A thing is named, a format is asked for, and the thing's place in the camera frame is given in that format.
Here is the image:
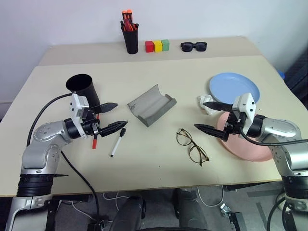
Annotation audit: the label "dark grey rounded shape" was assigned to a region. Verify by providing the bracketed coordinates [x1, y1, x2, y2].
[173, 188, 209, 231]
[111, 194, 148, 231]

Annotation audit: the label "grey open glasses case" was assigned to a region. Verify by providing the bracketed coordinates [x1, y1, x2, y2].
[127, 84, 177, 127]

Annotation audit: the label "black sunglasses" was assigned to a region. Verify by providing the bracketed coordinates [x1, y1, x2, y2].
[180, 41, 208, 53]

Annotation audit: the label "crumpled white tissue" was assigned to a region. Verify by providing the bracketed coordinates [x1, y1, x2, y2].
[197, 94, 218, 116]

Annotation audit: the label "white marker with black cap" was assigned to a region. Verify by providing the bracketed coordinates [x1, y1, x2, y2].
[110, 128, 127, 158]

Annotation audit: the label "tortoiseshell eyeglasses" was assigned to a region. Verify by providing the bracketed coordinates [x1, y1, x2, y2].
[176, 128, 210, 167]

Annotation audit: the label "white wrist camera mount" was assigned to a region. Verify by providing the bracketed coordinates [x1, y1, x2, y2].
[70, 93, 90, 126]
[231, 93, 257, 133]

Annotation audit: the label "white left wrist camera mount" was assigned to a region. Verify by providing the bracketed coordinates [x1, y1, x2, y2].
[70, 93, 90, 126]

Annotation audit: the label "black pen cup with markers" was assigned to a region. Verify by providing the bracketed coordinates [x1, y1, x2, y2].
[120, 23, 140, 55]

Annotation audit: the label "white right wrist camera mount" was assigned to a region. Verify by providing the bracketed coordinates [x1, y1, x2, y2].
[231, 93, 257, 133]

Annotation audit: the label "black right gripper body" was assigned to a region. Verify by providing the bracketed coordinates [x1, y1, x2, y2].
[224, 109, 246, 141]

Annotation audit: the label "black floor connector box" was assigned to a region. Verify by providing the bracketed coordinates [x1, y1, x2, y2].
[87, 219, 109, 231]

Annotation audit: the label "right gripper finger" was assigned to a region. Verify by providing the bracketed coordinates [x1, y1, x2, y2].
[202, 101, 234, 112]
[193, 123, 228, 141]

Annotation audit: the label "red marker pen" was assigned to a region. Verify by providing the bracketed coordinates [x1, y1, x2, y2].
[92, 114, 100, 150]

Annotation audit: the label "pink plate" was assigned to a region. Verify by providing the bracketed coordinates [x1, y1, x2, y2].
[216, 111, 274, 163]

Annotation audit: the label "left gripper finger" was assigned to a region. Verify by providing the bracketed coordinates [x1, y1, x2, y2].
[91, 102, 119, 114]
[98, 120, 128, 139]

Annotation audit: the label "black table leg frame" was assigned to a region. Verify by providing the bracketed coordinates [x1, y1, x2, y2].
[45, 194, 93, 231]

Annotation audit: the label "empty black pen cup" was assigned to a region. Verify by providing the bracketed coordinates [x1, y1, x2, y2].
[65, 74, 102, 109]

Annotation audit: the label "blue plate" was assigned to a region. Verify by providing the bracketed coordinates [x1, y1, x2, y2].
[208, 72, 261, 104]

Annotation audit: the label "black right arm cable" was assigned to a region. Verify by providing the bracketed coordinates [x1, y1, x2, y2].
[239, 131, 308, 231]

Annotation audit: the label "white floor cable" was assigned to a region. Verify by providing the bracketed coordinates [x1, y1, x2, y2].
[71, 192, 132, 221]
[197, 186, 226, 207]

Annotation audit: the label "black table frame bracket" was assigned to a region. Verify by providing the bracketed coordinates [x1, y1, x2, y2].
[227, 211, 244, 231]

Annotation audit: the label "black ribbed background object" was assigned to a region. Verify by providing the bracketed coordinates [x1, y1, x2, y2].
[283, 52, 308, 104]

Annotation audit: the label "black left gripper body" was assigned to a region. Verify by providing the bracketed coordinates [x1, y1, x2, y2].
[80, 108, 102, 139]

